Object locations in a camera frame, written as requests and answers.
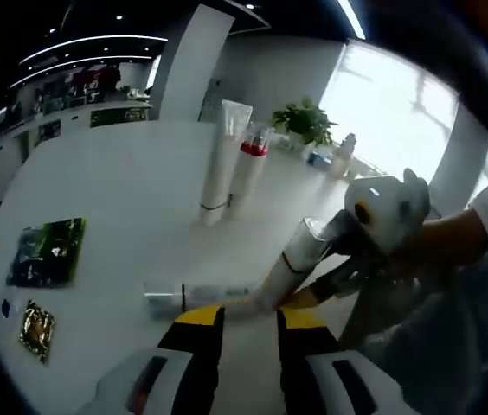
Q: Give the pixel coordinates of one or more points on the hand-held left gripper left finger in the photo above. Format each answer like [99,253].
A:
[192,372]

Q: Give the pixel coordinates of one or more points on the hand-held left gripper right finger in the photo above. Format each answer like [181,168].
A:
[304,372]

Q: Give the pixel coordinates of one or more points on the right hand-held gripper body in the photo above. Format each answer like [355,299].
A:
[391,203]

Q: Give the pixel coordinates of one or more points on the gold foil skincare sachet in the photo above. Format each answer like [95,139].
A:
[36,330]

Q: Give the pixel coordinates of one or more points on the green dark skincare mask packet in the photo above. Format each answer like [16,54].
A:
[49,250]

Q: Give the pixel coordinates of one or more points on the blue white bottle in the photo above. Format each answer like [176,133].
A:
[318,160]

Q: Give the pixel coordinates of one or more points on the person's right hand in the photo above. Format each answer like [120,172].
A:
[419,253]

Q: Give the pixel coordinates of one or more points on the person's grey trousers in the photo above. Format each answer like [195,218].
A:
[443,346]

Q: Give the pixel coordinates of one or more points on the potted green plant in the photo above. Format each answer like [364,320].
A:
[304,119]

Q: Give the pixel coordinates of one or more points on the white office counter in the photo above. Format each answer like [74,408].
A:
[75,116]

